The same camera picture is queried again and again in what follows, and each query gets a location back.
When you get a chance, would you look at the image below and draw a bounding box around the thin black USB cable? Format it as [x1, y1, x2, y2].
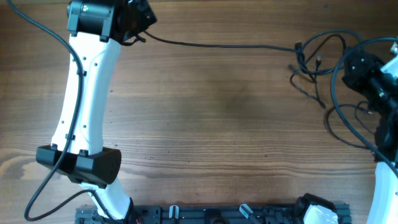
[136, 30, 379, 150]

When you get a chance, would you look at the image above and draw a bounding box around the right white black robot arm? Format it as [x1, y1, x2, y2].
[342, 48, 397, 223]

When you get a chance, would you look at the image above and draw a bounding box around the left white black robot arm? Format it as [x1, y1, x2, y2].
[36, 0, 157, 223]

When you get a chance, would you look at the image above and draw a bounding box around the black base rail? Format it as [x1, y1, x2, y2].
[74, 203, 352, 224]

